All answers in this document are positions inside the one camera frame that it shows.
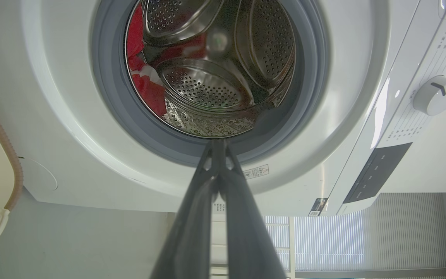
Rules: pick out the white window blinds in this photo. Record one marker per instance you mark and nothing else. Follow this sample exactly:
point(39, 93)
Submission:
point(331, 240)

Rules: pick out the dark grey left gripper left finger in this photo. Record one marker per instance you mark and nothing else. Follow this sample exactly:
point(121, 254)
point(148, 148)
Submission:
point(192, 232)

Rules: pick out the grey rubber door gasket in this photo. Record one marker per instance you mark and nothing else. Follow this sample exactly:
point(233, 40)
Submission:
point(110, 100)

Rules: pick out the triangle warning sticker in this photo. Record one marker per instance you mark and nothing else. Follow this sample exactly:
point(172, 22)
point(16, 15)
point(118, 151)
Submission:
point(257, 171)

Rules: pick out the stainless steel washing machine drum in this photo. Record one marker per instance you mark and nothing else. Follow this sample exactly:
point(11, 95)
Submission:
point(207, 85)

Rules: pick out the dark washing machine control panel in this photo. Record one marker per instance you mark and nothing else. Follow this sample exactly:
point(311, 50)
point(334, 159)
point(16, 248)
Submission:
point(378, 172)

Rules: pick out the white control knob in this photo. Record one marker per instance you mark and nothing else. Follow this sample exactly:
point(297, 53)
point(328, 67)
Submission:
point(436, 96)

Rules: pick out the white front-load washing machine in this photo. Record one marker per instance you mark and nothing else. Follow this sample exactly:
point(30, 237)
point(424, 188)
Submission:
point(52, 77)

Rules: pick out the black barcode sticker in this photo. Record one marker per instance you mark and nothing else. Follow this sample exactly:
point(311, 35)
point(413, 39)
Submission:
point(318, 207)

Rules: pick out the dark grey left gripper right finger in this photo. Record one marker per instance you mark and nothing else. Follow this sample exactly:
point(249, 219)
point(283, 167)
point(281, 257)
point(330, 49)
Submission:
point(246, 240)

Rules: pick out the red cloth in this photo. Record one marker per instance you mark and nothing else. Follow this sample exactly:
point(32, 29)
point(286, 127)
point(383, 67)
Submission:
point(149, 93)

